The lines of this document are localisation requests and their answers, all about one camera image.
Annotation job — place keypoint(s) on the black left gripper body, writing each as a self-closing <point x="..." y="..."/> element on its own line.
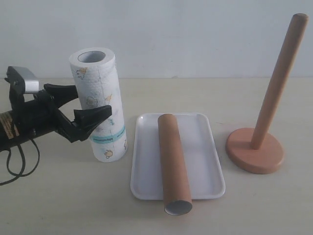
<point x="29" y="118"/>

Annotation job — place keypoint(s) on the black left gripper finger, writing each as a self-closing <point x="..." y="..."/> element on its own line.
<point x="86" y="121"/>
<point x="59" y="95"/>

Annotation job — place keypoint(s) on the printed paper towel roll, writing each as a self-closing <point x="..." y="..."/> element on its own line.
<point x="96" y="80"/>

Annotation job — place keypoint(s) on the brown cardboard tube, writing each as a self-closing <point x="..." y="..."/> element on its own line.
<point x="176" y="191"/>

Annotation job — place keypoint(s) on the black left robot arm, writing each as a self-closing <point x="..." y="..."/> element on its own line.
<point x="36" y="112"/>

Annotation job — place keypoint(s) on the wooden paper towel holder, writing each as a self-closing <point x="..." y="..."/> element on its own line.
<point x="254" y="149"/>

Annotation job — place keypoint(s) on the white rectangular plastic tray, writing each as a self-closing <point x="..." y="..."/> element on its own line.
<point x="203" y="167"/>

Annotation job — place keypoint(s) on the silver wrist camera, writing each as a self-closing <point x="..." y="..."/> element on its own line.
<point x="23" y="80"/>

